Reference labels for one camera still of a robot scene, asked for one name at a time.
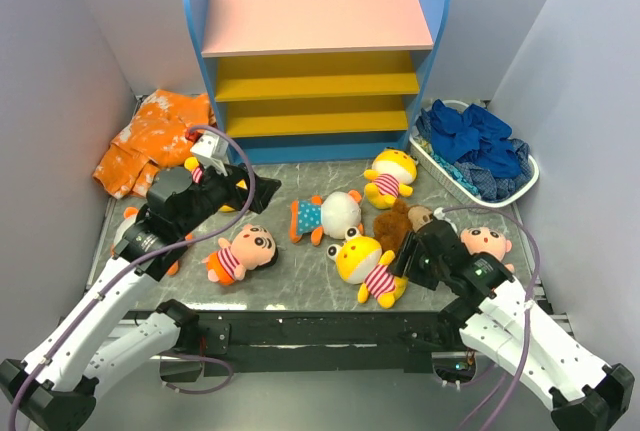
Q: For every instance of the white plastic laundry basket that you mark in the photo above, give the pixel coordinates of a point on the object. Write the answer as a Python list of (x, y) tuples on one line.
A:
[(500, 191)]

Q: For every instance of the white plush blue dotted dress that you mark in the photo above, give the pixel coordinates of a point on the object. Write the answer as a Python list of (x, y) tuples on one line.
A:
[(331, 216)]

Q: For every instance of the aluminium frame rail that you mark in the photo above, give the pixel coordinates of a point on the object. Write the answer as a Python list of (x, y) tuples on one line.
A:
[(541, 299)]

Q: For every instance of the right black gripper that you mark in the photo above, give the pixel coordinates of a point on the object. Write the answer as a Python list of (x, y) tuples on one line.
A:
[(413, 275)]

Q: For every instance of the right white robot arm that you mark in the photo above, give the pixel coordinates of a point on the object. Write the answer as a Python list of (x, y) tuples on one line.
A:
[(495, 315)]

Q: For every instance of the yellow frog plush front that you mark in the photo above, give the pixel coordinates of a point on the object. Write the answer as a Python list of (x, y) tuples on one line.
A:
[(361, 261)]

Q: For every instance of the blue pink yellow toy shelf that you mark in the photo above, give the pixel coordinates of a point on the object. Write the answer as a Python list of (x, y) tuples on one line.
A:
[(315, 80)]

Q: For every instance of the blue clothes pile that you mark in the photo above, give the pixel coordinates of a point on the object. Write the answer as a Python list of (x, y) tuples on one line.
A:
[(475, 141)]

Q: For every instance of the boy doll right side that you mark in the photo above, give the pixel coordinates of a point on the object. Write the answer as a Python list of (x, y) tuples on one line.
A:
[(487, 240)]

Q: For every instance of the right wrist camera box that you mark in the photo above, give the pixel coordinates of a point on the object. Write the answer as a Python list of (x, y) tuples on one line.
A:
[(440, 214)]

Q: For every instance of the orange white tie-dye cloth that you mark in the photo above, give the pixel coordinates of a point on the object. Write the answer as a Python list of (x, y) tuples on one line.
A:
[(154, 139)]

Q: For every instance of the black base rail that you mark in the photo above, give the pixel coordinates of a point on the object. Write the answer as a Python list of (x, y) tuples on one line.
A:
[(296, 341)]

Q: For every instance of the plush purple dotted dress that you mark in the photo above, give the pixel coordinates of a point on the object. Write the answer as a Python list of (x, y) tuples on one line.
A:
[(129, 215)]

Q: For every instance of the yellow frog plush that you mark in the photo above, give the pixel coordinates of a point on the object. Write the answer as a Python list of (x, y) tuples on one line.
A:
[(389, 178), (215, 188), (361, 261)]

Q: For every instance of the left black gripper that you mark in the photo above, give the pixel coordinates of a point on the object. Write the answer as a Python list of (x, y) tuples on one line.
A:
[(231, 177)]

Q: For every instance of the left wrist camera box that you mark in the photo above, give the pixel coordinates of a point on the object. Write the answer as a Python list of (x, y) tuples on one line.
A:
[(210, 150)]

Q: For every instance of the boy doll striped shirt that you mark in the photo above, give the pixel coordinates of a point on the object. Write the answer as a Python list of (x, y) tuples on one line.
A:
[(252, 248)]

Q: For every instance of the brown monkey plush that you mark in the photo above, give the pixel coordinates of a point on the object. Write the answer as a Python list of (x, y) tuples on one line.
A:
[(391, 227)]

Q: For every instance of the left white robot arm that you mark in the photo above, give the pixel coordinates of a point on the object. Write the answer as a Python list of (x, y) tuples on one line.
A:
[(58, 384)]

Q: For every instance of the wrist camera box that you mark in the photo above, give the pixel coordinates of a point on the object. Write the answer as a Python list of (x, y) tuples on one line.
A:
[(210, 150), (440, 214)]

